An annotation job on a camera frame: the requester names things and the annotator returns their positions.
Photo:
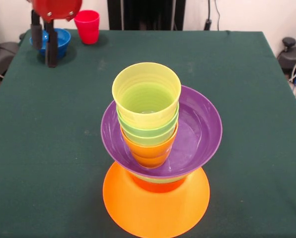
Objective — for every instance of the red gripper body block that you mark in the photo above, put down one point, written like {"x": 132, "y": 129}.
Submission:
{"x": 56, "y": 8}

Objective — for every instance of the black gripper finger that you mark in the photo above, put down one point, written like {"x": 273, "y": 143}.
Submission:
{"x": 51, "y": 47}
{"x": 36, "y": 32}

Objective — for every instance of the blue bowl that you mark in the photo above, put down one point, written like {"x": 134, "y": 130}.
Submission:
{"x": 63, "y": 42}

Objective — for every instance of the yellow cup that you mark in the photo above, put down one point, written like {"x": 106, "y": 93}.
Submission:
{"x": 143, "y": 109}

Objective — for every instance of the lime green cup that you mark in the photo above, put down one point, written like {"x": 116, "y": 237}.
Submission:
{"x": 150, "y": 140}

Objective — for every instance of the orange cup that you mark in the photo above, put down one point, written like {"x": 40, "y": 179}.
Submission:
{"x": 150, "y": 153}

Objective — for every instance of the light green bowl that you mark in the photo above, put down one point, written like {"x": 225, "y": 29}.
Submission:
{"x": 160, "y": 179}

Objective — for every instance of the small red-orange bowl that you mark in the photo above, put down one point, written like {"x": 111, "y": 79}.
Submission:
{"x": 160, "y": 187}

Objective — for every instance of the purple bowl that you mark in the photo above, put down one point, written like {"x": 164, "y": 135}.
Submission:
{"x": 200, "y": 148}

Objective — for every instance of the large orange bowl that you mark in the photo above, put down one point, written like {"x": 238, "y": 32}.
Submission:
{"x": 155, "y": 213}

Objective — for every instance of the red cup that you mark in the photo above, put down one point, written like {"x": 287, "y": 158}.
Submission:
{"x": 87, "y": 27}

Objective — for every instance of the dark green table cloth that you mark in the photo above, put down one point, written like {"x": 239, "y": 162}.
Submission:
{"x": 51, "y": 186}

